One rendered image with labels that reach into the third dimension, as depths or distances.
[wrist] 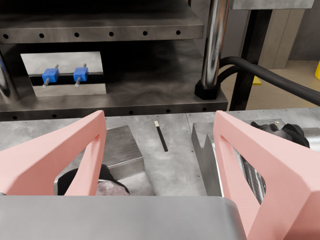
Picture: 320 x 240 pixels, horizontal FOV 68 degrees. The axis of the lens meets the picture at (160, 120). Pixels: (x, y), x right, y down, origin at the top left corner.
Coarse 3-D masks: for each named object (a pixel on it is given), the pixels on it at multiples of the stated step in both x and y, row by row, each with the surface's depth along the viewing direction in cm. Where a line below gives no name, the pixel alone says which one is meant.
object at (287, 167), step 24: (216, 120) 13; (240, 120) 10; (216, 144) 13; (240, 144) 9; (264, 144) 8; (288, 144) 8; (264, 168) 7; (288, 168) 6; (312, 168) 6; (240, 192) 11; (288, 192) 6; (312, 192) 5; (240, 216) 10; (264, 216) 7; (288, 216) 6; (312, 216) 6
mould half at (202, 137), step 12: (252, 120) 68; (264, 120) 68; (276, 120) 68; (192, 132) 68; (204, 132) 64; (312, 132) 52; (204, 144) 55; (312, 144) 49; (204, 156) 56; (204, 168) 56; (216, 168) 47; (240, 168) 46; (204, 180) 57; (216, 180) 47; (216, 192) 47
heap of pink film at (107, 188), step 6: (102, 186) 46; (108, 186) 46; (114, 186) 46; (120, 186) 46; (96, 192) 44; (102, 192) 44; (108, 192) 44; (114, 192) 45; (120, 192) 45; (126, 192) 46
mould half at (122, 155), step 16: (128, 128) 57; (112, 144) 53; (128, 144) 53; (80, 160) 49; (112, 160) 49; (128, 160) 49; (112, 176) 49; (128, 176) 50; (144, 176) 50; (144, 192) 47
